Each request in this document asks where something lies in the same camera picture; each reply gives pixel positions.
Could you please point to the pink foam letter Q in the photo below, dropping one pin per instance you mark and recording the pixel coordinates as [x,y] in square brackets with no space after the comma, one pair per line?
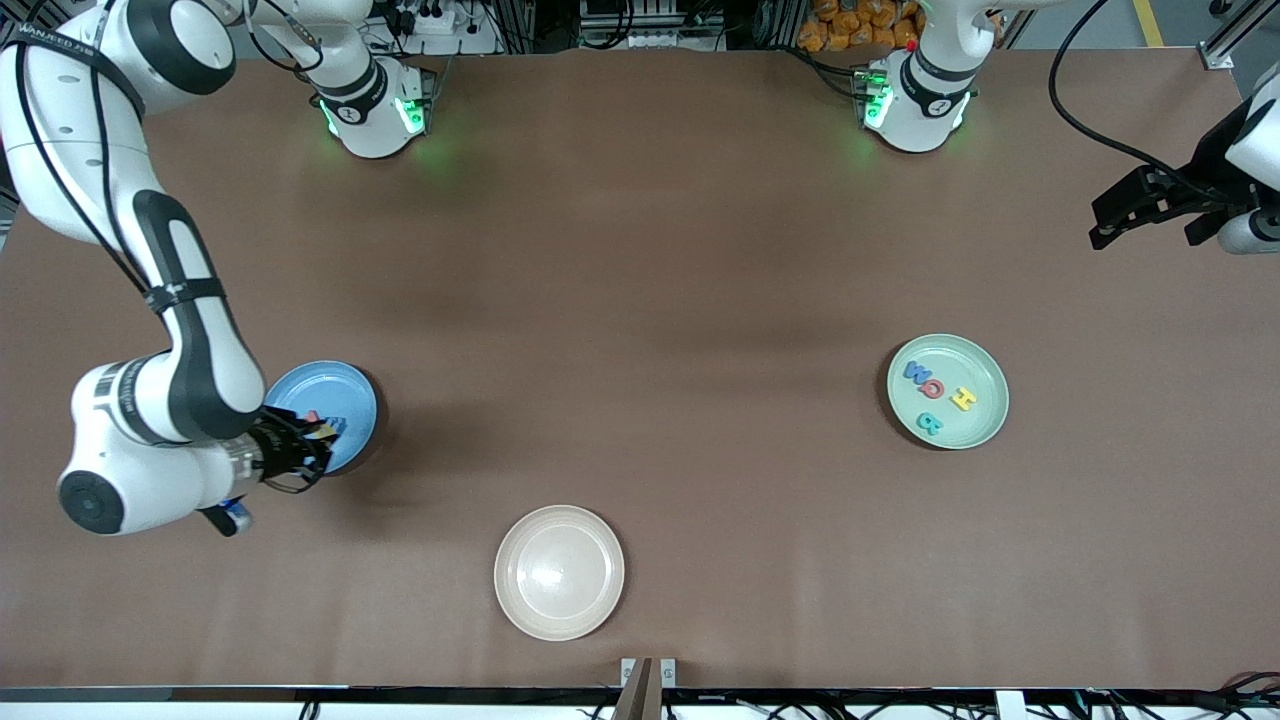
[932,388]

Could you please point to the white power strip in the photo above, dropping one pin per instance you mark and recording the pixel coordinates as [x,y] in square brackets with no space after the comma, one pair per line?
[420,20]

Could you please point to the teal foam letter k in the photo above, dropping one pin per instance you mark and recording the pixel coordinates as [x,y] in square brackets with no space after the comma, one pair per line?
[929,423]

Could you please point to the yellow foam letter H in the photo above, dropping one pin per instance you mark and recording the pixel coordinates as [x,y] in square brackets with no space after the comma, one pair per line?
[963,399]

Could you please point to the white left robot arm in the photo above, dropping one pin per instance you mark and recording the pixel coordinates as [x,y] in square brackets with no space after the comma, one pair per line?
[920,110]

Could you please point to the blue plate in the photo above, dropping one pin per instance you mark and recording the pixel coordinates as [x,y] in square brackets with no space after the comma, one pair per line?
[350,400]

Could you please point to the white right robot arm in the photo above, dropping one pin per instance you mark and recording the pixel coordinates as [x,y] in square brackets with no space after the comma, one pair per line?
[190,330]

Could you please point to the beige plate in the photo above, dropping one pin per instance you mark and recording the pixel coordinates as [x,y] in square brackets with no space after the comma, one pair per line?
[558,572]

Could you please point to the orange packets pile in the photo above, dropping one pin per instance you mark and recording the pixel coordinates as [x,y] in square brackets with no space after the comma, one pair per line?
[850,25]

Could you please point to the table edge rail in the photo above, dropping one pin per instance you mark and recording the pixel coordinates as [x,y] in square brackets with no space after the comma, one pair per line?
[300,693]

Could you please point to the aluminium frame post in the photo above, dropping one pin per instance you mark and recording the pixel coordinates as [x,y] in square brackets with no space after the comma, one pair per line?
[1218,55]

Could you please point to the large blue foam letter M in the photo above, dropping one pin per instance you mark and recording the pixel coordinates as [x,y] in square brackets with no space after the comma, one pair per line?
[914,373]

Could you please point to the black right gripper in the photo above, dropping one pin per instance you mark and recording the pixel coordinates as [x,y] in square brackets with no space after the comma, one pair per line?
[272,449]

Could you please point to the light green plate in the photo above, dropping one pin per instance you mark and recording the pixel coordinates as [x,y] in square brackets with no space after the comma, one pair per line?
[948,400]

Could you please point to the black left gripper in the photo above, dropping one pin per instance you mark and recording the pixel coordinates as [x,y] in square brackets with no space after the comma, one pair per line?
[1206,171]

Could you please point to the silver metal bracket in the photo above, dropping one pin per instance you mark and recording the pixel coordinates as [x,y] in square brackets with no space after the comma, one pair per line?
[628,672]
[668,672]

